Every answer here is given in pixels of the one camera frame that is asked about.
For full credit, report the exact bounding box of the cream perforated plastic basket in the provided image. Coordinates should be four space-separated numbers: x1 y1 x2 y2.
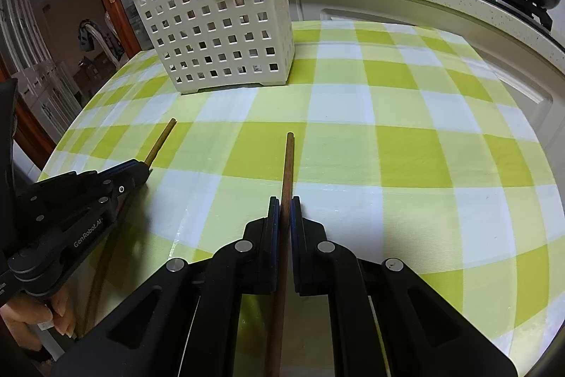
128 0 296 95

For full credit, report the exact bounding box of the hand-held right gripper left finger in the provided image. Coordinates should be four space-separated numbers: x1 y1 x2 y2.
50 196 281 377

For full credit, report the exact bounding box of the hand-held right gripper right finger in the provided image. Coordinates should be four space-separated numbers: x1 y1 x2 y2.
289 195 517 377

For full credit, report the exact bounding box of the person's left hand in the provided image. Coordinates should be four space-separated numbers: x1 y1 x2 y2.
0 284 76 353

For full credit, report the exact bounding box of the black gas stove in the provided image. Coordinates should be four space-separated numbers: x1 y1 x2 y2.
486 0 554 31

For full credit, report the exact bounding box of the brown wooden chopstick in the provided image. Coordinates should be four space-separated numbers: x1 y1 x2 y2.
84 118 177 329
265 132 296 377

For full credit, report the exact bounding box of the white panelled cabinet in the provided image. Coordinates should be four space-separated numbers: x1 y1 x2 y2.
0 0 84 143

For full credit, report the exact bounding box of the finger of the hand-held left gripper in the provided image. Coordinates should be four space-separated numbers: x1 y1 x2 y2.
15 160 148 236
9 200 116 298

